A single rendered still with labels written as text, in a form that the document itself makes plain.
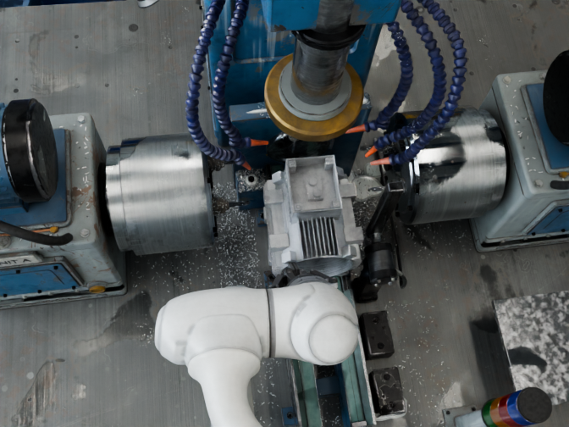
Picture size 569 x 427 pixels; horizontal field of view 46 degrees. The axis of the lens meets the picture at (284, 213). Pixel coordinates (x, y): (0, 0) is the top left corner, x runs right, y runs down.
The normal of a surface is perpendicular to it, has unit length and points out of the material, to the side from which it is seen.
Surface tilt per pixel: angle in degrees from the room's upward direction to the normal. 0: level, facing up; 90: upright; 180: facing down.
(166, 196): 28
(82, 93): 0
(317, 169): 0
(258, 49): 90
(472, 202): 69
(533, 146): 0
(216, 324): 10
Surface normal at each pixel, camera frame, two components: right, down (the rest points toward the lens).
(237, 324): 0.18, -0.48
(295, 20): 0.14, 0.92
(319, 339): 0.02, 0.09
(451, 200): 0.14, 0.64
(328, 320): 0.15, -0.19
